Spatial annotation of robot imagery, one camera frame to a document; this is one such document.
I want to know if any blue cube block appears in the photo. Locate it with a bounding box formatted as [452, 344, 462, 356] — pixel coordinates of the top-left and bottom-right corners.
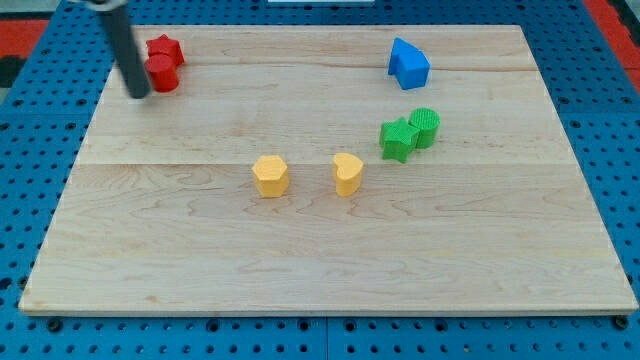
[395, 52, 430, 90]

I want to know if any green cylinder block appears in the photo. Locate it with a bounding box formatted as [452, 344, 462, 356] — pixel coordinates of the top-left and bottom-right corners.
[409, 107, 441, 149]

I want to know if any red star block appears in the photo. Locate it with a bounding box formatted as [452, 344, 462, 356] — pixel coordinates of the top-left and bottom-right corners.
[146, 34, 185, 66]

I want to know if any green star block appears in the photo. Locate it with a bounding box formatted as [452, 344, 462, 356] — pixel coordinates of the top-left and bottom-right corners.
[379, 117, 419, 163]

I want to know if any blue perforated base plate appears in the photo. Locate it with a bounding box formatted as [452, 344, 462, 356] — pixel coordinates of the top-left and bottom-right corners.
[1, 1, 639, 359]

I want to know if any yellow hexagon block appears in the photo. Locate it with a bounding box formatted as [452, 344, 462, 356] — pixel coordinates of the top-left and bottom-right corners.
[252, 155, 290, 198]

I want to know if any yellow heart block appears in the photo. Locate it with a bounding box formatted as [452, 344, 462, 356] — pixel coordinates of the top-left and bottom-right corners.
[333, 153, 364, 197]

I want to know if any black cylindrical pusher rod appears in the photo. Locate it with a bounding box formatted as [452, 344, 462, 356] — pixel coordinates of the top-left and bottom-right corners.
[97, 0, 151, 99]

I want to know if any light wooden board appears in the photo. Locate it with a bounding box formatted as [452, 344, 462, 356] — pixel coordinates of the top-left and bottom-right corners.
[19, 25, 638, 317]

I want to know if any red cylinder block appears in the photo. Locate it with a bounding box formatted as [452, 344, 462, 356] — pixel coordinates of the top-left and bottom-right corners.
[144, 54, 179, 93]

